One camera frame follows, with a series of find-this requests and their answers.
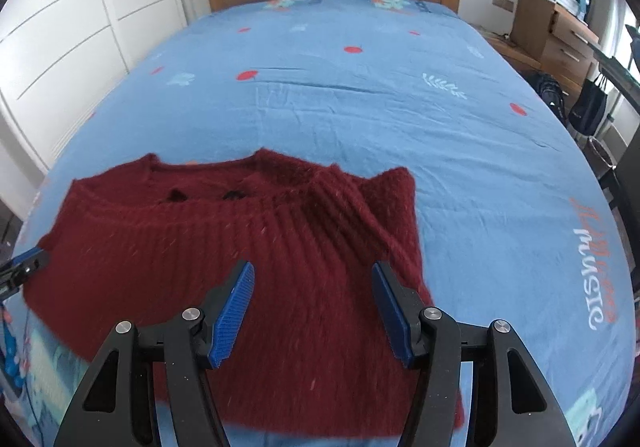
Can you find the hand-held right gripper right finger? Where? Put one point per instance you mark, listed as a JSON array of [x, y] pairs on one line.
[[392, 312]]

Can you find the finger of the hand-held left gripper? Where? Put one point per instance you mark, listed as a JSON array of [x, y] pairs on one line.
[[27, 264]]

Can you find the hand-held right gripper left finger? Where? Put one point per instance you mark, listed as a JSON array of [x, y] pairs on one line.
[[235, 312]]

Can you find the dark red knitted sweater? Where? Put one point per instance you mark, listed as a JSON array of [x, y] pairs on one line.
[[300, 252]]

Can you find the bed with blue dinosaur sheet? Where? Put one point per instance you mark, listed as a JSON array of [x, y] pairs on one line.
[[350, 92]]

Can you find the white wardrobe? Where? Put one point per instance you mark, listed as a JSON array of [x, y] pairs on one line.
[[75, 17]]

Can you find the black backpack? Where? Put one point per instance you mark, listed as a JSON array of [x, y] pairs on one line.
[[547, 94]]

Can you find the black tote bag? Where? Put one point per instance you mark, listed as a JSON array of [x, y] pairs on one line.
[[590, 109]]

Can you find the low wooden nightstand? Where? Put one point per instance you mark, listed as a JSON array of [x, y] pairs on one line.
[[515, 52]]

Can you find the wooden drawer cabinet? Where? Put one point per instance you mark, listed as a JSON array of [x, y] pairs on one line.
[[555, 37]]

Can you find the wall socket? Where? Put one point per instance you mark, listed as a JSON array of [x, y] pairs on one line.
[[503, 2]]

